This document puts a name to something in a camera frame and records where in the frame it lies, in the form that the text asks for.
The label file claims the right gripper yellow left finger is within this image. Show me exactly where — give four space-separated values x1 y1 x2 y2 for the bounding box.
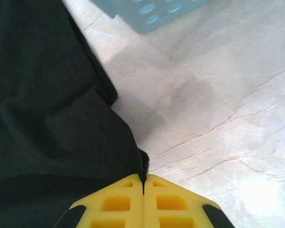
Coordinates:
53 173 145 228

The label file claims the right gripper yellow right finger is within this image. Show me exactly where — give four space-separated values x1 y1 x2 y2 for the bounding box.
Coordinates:
142 173 236 228

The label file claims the black t-shirt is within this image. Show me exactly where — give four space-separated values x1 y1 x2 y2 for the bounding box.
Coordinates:
0 0 150 228

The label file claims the light blue plastic basket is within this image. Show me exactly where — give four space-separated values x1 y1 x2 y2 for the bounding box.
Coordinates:
90 0 213 35

